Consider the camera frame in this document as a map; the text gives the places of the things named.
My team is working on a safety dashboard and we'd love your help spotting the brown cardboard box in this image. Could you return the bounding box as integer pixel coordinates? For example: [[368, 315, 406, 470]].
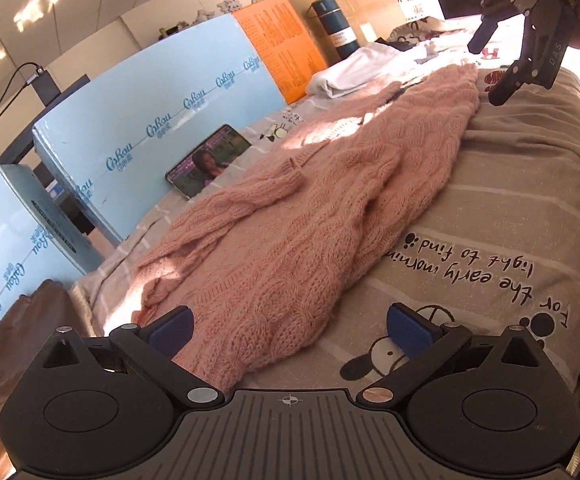
[[285, 0, 407, 63]]

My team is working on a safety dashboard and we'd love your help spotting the large light blue cardboard box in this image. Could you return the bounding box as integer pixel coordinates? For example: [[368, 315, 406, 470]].
[[32, 12, 291, 250]]

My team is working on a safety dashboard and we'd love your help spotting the small light blue cardboard box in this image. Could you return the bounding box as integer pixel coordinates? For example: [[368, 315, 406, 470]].
[[0, 165, 107, 361]]

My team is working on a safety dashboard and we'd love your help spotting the orange cardboard box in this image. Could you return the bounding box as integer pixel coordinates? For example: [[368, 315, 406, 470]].
[[232, 0, 329, 104]]

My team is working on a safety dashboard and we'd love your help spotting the smartphone with lit screen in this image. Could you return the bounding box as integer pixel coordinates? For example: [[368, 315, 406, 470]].
[[165, 124, 254, 199]]

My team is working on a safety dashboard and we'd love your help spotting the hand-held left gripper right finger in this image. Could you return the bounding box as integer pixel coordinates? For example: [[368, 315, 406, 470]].
[[355, 304, 543, 408]]

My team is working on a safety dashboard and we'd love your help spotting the black power adapter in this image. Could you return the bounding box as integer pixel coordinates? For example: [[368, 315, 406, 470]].
[[25, 62, 62, 107]]

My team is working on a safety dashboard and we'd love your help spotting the white folded garment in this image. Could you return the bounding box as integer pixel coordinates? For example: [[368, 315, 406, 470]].
[[305, 42, 471, 100]]

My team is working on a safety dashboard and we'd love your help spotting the beige striped printed bed sheet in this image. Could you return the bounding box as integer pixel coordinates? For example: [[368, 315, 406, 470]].
[[70, 15, 580, 456]]

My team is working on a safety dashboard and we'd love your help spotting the pink knitted sweater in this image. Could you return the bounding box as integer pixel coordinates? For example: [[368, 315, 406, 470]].
[[132, 64, 482, 381]]

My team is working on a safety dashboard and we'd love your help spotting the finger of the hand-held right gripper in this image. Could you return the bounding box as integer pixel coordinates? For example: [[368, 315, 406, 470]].
[[487, 57, 538, 107], [467, 0, 526, 56]]

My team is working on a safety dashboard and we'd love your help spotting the cartoon print cloth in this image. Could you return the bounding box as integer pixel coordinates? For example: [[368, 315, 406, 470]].
[[375, 15, 502, 71]]

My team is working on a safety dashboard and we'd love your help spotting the dark blue vacuum bottle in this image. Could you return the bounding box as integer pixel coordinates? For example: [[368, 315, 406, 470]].
[[306, 0, 362, 59]]

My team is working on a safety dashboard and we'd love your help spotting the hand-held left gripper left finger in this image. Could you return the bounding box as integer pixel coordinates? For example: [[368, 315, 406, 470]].
[[40, 305, 226, 408]]

